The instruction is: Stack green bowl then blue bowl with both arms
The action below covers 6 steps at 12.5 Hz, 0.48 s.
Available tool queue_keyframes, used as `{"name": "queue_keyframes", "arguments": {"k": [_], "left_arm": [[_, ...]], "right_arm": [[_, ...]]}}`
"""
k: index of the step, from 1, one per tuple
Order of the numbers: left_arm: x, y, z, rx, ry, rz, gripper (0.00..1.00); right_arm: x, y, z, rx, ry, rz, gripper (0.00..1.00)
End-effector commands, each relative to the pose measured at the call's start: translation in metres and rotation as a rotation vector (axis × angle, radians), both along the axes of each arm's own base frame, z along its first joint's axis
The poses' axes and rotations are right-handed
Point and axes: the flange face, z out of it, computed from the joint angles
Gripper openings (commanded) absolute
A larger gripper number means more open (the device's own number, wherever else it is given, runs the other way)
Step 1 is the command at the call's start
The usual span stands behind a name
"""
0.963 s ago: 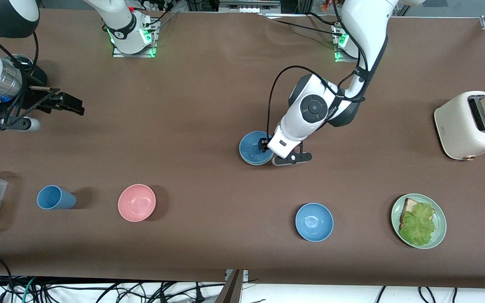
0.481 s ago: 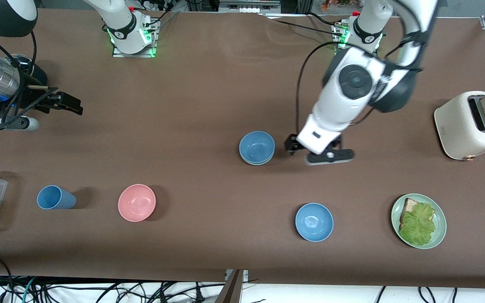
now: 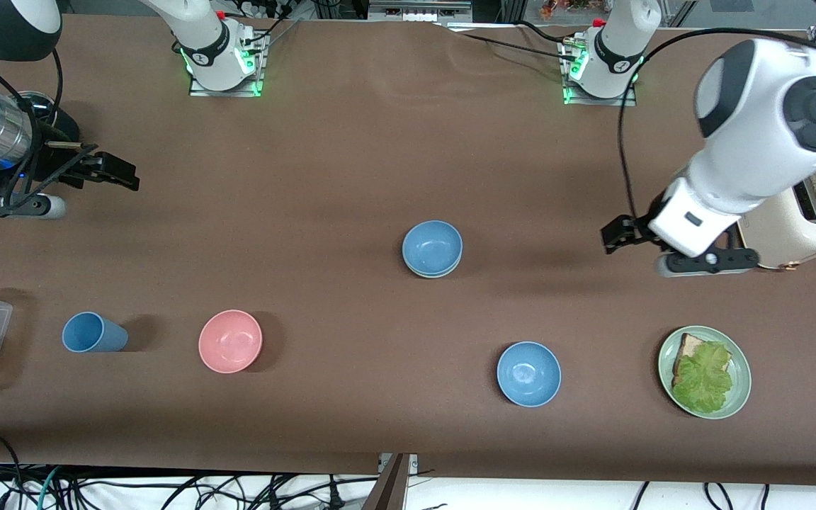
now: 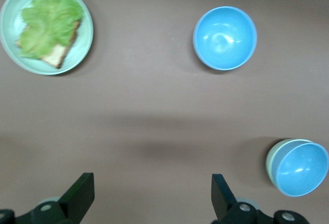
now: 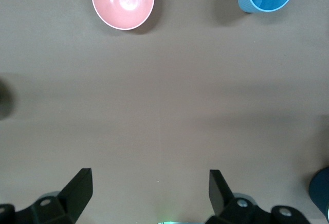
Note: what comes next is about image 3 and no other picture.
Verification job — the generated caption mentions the blue bowl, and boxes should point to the blue bowl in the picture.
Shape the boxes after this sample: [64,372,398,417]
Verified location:
[497,341,562,408]
[402,220,464,275]

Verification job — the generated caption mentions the green bowl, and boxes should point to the green bowl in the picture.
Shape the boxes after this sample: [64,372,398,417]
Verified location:
[405,256,461,279]

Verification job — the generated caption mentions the pink bowl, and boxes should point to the pink bowl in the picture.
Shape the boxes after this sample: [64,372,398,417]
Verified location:
[198,310,264,374]

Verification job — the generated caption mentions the cream toaster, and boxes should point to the cream toaster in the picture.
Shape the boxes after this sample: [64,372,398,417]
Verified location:
[736,159,816,272]

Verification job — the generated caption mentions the bread slice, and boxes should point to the bread slice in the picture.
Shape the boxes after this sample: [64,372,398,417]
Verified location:
[671,333,733,387]

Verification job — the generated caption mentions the blue ribbed cup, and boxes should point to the blue ribbed cup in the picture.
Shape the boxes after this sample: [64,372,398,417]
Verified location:
[62,312,129,353]

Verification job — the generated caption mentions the green lettuce leaf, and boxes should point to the green lettuce leaf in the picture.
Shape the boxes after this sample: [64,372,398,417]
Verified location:
[672,342,735,414]

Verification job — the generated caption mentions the green plate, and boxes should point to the green plate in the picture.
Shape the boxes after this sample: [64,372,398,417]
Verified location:
[658,326,752,420]

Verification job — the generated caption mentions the brown table cover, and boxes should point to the brown table cover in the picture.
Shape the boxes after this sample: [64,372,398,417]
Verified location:
[0,14,816,489]

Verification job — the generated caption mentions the grey power strip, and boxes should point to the grey power strip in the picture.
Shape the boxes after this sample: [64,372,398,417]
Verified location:
[369,0,474,23]

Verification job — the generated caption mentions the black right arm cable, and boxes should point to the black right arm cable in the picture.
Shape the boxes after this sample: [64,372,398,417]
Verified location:
[0,42,101,206]

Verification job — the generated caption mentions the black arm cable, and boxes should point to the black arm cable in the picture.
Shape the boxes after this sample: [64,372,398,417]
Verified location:
[0,42,101,206]
[616,27,816,222]

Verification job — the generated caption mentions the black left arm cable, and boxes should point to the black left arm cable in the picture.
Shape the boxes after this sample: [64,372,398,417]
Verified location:
[616,27,816,222]

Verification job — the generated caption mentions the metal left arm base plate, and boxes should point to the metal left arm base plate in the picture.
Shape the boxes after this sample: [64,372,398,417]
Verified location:
[562,42,639,107]

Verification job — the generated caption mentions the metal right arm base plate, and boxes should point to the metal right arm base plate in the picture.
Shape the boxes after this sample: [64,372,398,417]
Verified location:
[188,50,268,98]

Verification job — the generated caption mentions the black base cable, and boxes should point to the black base cable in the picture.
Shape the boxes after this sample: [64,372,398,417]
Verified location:
[436,21,582,64]
[238,0,304,54]

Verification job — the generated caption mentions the teal floor cable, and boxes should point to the teal floor cable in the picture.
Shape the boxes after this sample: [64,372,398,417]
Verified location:
[36,465,63,510]

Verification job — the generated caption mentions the grey metal post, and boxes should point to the grey metal post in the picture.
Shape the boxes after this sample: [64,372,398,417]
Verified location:
[362,453,419,510]

